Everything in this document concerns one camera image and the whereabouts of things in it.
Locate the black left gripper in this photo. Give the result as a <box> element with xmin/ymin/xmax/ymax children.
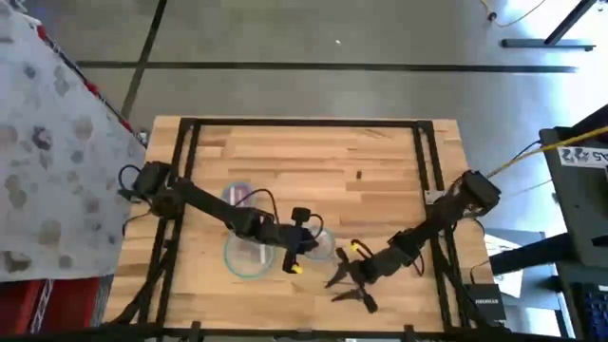
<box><xmin>263</xmin><ymin>207</ymin><xmax>320</xmax><ymax>276</ymax></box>

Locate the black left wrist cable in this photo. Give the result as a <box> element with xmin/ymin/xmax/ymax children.
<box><xmin>244</xmin><ymin>188</ymin><xmax>326</xmax><ymax>237</ymax></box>

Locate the large clear plastic container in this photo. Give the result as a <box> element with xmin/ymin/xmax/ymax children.
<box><xmin>222</xmin><ymin>229</ymin><xmax>277</xmax><ymax>280</ymax></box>

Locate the yellow cable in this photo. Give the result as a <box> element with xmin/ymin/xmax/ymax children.
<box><xmin>486</xmin><ymin>124</ymin><xmax>608</xmax><ymax>180</ymax></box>

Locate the medium teal-rimmed clear lid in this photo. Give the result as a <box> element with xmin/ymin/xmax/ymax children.
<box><xmin>220</xmin><ymin>180</ymin><xmax>257</xmax><ymax>209</ymax></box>

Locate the dark grey desk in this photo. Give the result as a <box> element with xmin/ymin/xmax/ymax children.
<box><xmin>488</xmin><ymin>102</ymin><xmax>608</xmax><ymax>342</ymax></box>

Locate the red box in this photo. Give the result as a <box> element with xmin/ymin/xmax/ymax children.
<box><xmin>0</xmin><ymin>277</ymin><xmax>102</xmax><ymax>339</ymax></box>

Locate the black floor stand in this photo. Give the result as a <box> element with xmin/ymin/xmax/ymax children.
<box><xmin>501</xmin><ymin>0</ymin><xmax>598</xmax><ymax>52</ymax></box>

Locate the thin floor cord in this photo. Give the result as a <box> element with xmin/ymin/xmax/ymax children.
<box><xmin>478</xmin><ymin>0</ymin><xmax>547</xmax><ymax>28</ymax></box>

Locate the white paper label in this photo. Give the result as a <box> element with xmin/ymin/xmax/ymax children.
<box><xmin>556</xmin><ymin>145</ymin><xmax>608</xmax><ymax>168</ymax></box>

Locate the white speckled cloth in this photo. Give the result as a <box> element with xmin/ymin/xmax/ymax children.
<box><xmin>0</xmin><ymin>0</ymin><xmax>146</xmax><ymax>284</ymax></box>

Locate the black keyboard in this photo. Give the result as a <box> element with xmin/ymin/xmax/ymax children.
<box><xmin>572</xmin><ymin>282</ymin><xmax>608</xmax><ymax>340</ymax></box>

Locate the black power box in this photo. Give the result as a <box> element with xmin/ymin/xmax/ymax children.
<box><xmin>464</xmin><ymin>283</ymin><xmax>507</xmax><ymax>322</ymax></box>

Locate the white paper sheet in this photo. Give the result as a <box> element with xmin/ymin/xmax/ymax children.
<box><xmin>484</xmin><ymin>234</ymin><xmax>524</xmax><ymax>298</ymax></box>

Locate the red black rod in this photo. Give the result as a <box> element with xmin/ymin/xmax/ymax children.
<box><xmin>35</xmin><ymin>24</ymin><xmax>138</xmax><ymax>135</ymax></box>

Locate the medium clear plastic container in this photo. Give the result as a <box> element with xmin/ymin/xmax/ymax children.
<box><xmin>220</xmin><ymin>180</ymin><xmax>257</xmax><ymax>209</ymax></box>

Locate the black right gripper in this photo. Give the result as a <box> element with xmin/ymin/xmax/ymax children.
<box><xmin>325</xmin><ymin>247</ymin><xmax>405</xmax><ymax>314</ymax></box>

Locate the small clear plastic container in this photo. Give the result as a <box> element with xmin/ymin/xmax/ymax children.
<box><xmin>303</xmin><ymin>225</ymin><xmax>337</xmax><ymax>261</ymax></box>

